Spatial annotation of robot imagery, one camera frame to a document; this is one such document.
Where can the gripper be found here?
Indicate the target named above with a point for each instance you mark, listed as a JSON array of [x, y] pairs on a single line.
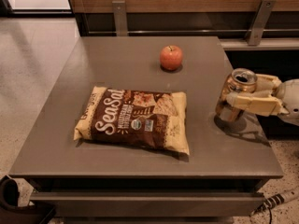
[[290, 97]]

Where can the orange soda can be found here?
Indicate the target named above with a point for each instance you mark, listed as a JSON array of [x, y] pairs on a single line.
[[240, 80]]

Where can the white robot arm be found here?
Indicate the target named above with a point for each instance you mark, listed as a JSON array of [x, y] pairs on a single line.
[[291, 102]]

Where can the brown SeaSalt chip bag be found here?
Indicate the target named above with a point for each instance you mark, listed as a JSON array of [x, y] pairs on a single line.
[[136, 118]]

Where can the red apple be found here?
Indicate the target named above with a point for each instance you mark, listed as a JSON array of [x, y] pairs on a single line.
[[171, 57]]

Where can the grey table drawer front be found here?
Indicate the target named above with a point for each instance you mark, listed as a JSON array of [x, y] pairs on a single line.
[[145, 204]]

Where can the black object bottom left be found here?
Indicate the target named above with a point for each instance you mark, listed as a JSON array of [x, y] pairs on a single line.
[[11, 213]]

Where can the right metal bracket post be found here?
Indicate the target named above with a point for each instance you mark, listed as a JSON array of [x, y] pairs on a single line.
[[255, 32]]

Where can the metal bracket post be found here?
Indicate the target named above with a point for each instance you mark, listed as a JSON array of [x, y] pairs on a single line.
[[120, 17], [255, 32]]

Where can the horizontal metal rail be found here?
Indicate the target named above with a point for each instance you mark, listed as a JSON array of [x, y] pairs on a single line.
[[231, 33]]

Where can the left metal bracket post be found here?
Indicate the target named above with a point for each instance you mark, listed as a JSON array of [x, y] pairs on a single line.
[[120, 17]]

